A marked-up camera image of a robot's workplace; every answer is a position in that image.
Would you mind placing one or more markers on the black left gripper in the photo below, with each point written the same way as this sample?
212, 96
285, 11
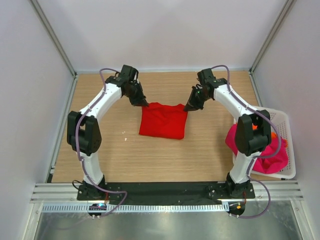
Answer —
141, 96

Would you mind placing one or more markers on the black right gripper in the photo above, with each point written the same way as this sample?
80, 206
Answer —
189, 107

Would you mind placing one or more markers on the red t shirt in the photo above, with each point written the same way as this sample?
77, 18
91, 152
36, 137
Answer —
163, 121

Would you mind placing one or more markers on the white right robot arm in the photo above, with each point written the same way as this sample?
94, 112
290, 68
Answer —
250, 143

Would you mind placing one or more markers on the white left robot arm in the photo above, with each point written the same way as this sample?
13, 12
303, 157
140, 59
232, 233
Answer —
83, 130

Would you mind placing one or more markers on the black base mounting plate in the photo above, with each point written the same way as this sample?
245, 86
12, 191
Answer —
162, 193

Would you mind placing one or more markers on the orange t shirt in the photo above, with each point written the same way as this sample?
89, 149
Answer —
273, 134

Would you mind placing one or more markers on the white perforated laundry basket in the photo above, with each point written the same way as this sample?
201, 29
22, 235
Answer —
281, 121

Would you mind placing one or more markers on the pink t shirt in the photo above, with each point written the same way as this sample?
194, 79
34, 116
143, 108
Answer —
270, 165

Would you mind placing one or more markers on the white slotted cable duct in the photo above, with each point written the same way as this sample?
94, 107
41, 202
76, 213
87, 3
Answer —
100, 208

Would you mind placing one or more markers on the right rear frame post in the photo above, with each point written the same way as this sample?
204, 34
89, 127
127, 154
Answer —
280, 19

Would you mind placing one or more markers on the frame post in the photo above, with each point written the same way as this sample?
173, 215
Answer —
52, 35
280, 19

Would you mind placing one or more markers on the left rear frame post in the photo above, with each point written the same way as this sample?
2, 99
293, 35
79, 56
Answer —
52, 35

